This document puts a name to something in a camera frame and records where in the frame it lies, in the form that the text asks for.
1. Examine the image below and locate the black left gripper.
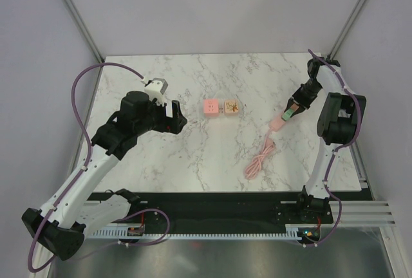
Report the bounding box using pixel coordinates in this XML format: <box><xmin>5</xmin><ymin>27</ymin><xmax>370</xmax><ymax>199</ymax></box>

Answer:
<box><xmin>135</xmin><ymin>97</ymin><xmax>187</xmax><ymax>136</ymax></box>

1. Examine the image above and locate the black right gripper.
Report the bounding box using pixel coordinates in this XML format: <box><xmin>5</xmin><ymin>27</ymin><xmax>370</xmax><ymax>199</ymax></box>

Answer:
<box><xmin>286</xmin><ymin>79</ymin><xmax>321</xmax><ymax>116</ymax></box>

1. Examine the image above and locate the green charger plug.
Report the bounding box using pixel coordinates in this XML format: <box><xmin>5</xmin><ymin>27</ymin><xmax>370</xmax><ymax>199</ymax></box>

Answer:
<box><xmin>281</xmin><ymin>108</ymin><xmax>295</xmax><ymax>122</ymax></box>

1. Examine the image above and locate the pink power strip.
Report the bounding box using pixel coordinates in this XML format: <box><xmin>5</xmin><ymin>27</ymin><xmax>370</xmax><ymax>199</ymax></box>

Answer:
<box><xmin>269</xmin><ymin>113</ymin><xmax>286</xmax><ymax>132</ymax></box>

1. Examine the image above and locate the pink cube socket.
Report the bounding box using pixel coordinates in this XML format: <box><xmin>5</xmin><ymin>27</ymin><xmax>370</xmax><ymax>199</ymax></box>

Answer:
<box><xmin>203</xmin><ymin>98</ymin><xmax>220</xmax><ymax>118</ymax></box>

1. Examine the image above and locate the peach cube socket adapter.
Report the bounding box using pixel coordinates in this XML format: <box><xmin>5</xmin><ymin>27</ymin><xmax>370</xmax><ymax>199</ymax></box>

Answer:
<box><xmin>223</xmin><ymin>99</ymin><xmax>239</xmax><ymax>116</ymax></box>

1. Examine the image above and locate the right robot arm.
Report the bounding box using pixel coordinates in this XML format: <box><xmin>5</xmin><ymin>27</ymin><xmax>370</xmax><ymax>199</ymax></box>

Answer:
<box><xmin>281</xmin><ymin>55</ymin><xmax>366</xmax><ymax>223</ymax></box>

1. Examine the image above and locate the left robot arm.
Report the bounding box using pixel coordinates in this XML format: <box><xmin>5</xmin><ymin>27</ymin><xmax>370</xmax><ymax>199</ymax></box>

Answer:
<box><xmin>22</xmin><ymin>91</ymin><xmax>187</xmax><ymax>261</ymax></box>

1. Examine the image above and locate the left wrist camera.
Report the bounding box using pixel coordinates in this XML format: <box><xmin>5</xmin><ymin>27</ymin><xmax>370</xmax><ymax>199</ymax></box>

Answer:
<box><xmin>141</xmin><ymin>78</ymin><xmax>168</xmax><ymax>106</ymax></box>

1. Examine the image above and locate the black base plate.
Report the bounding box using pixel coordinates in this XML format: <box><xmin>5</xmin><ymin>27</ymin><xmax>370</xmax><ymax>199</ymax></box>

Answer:
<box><xmin>126</xmin><ymin>192</ymin><xmax>333</xmax><ymax>233</ymax></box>

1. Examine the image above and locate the aluminium rail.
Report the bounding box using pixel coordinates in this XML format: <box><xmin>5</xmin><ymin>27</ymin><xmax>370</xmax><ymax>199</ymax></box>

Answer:
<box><xmin>339</xmin><ymin>201</ymin><xmax>395</xmax><ymax>227</ymax></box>

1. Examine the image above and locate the white slotted cable duct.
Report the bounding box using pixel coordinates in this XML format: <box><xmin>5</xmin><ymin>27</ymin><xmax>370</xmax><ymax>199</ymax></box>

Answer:
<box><xmin>89</xmin><ymin>224</ymin><xmax>321</xmax><ymax>241</ymax></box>

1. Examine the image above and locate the right aluminium frame post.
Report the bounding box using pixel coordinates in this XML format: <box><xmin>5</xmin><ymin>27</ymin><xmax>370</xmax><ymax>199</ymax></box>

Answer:
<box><xmin>326</xmin><ymin>0</ymin><xmax>369</xmax><ymax>59</ymax></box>

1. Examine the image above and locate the aluminium frame post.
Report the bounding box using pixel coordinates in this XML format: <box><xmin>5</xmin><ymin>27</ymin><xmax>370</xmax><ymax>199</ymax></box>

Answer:
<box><xmin>46</xmin><ymin>0</ymin><xmax>106</xmax><ymax>66</ymax></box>
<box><xmin>326</xmin><ymin>0</ymin><xmax>369</xmax><ymax>59</ymax></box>

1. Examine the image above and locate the left aluminium frame post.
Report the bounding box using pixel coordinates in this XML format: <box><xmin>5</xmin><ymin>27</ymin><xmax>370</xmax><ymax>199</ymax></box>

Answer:
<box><xmin>46</xmin><ymin>0</ymin><xmax>106</xmax><ymax>66</ymax></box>

